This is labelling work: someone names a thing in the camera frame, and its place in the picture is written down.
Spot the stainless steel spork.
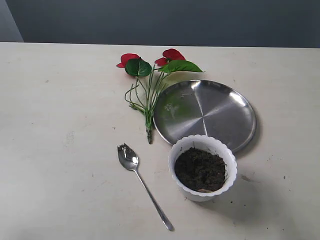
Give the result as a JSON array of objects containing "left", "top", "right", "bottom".
[{"left": 117, "top": 143, "right": 175, "bottom": 232}]

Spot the artificial red anthurium plant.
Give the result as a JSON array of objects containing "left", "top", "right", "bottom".
[{"left": 116, "top": 48, "right": 203, "bottom": 144}]

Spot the white scalloped plastic pot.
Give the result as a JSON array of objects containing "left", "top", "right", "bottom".
[{"left": 168, "top": 135, "right": 238, "bottom": 202}]

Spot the round stainless steel plate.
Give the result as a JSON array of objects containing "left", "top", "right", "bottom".
[{"left": 153, "top": 79, "right": 257, "bottom": 153}]

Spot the dark potting soil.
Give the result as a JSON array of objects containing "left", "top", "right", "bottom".
[{"left": 174, "top": 147, "right": 226, "bottom": 192}]

